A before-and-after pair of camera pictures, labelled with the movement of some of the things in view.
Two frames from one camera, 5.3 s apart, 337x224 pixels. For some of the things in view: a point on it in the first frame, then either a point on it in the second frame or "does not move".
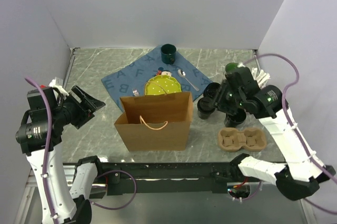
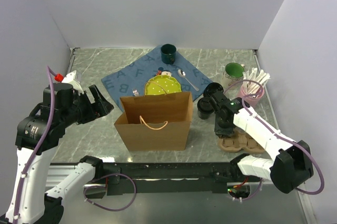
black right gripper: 223,107 to 219,131
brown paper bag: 156,122 does not move
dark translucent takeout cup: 204,116 does not move
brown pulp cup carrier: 252,139 does not move
